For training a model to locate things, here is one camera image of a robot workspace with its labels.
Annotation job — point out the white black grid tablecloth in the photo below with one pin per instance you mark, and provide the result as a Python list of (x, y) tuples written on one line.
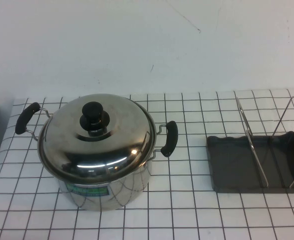
[(186, 220)]

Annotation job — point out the stainless steel lid black knob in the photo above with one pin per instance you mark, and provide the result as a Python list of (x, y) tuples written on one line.
[(61, 130)]

